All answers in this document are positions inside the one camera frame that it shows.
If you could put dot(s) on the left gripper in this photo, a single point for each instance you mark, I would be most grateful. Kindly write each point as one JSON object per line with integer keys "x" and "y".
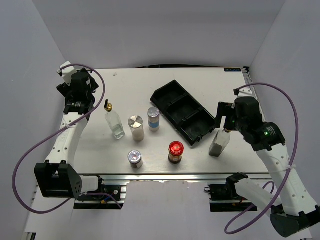
{"x": 66, "y": 90}

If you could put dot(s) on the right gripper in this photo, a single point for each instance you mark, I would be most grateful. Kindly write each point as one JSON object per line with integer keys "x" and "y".
{"x": 222, "y": 107}

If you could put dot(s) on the dark sauce glass bottle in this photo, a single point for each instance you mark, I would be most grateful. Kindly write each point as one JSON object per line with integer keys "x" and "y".
{"x": 219, "y": 143}

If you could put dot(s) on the clear glass oil bottle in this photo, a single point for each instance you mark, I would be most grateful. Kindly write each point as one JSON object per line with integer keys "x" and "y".
{"x": 114, "y": 121}

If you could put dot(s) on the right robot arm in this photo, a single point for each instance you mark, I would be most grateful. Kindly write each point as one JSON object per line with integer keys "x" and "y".
{"x": 291, "y": 209}

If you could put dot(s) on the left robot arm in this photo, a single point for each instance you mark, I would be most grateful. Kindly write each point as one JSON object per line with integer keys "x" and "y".
{"x": 56, "y": 176}

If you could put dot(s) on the black three-compartment tray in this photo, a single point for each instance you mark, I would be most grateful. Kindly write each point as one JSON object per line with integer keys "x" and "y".
{"x": 184, "y": 112}

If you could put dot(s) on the red-lid brown sauce jar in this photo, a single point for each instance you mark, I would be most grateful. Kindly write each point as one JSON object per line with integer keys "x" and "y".
{"x": 175, "y": 152}

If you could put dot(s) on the silver-lid white powder jar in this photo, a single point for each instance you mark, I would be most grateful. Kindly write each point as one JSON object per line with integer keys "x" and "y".
{"x": 135, "y": 124}

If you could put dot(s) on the blue-label spice shaker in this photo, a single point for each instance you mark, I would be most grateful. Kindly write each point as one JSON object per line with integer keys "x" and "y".
{"x": 153, "y": 115}

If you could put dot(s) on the silver-lid dark spice jar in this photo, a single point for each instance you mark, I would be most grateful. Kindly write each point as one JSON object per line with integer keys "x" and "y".
{"x": 135, "y": 159}

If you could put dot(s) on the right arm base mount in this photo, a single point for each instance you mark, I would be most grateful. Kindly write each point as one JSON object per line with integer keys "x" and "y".
{"x": 222, "y": 201}

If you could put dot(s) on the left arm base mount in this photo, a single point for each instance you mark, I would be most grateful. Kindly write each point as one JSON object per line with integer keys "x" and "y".
{"x": 110, "y": 195}

